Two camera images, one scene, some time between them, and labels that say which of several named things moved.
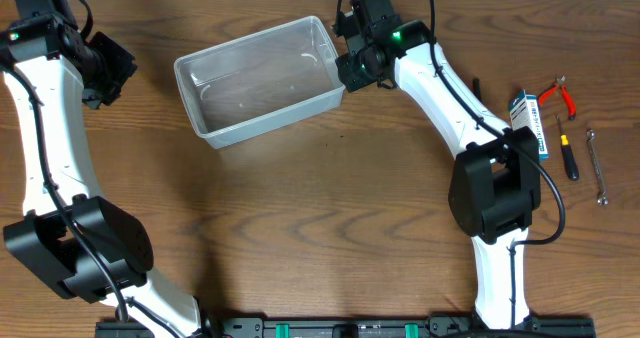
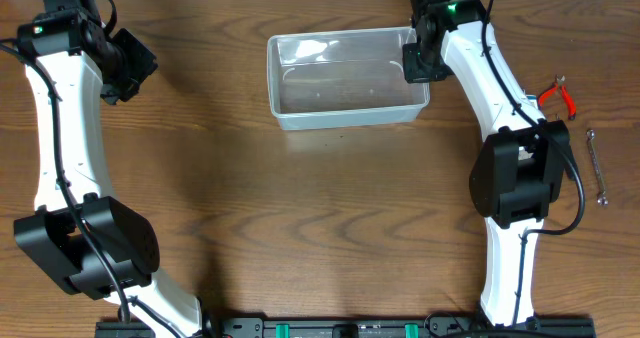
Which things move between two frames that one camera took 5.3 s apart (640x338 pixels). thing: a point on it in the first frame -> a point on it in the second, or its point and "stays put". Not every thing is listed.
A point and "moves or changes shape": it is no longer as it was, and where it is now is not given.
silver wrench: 603,199 stays put
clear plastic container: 259,81 moves or changes shape
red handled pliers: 566,98 stays put
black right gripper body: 356,69 -> 421,65
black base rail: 356,327 stays put
